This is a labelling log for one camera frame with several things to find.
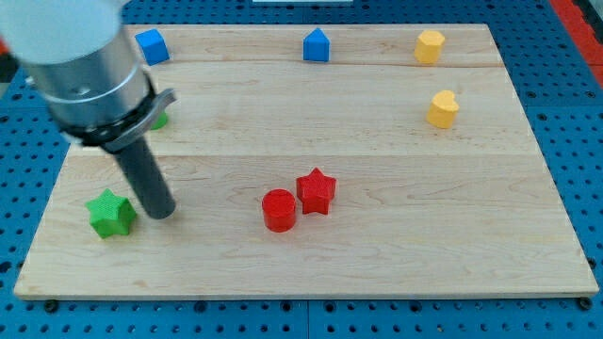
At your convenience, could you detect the grey clamp flange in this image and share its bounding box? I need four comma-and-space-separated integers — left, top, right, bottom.
58, 74, 176, 153

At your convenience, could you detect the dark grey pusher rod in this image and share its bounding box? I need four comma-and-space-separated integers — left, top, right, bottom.
114, 137, 176, 219

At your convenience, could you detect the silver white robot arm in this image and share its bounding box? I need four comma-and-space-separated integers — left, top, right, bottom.
1, 0, 176, 219

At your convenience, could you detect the green star block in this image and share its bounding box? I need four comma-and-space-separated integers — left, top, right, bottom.
85, 189, 137, 238

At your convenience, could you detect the red star block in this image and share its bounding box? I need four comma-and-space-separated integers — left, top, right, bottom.
296, 168, 336, 215

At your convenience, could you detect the green round block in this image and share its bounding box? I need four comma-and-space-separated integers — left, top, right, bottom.
151, 111, 169, 131

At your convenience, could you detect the blue cube block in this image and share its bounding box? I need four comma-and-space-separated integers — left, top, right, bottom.
135, 28, 170, 66

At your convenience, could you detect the red cylinder block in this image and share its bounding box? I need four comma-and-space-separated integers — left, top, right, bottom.
261, 188, 296, 233

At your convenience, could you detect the wooden board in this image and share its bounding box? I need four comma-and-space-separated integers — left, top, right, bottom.
14, 24, 599, 300

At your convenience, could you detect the blue pentagon block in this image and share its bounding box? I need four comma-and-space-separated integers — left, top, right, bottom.
302, 28, 331, 62

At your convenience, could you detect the yellow heart block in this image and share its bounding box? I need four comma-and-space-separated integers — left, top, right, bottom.
426, 89, 460, 129

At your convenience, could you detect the yellow hexagon block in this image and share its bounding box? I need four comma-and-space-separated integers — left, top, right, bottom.
414, 30, 446, 64

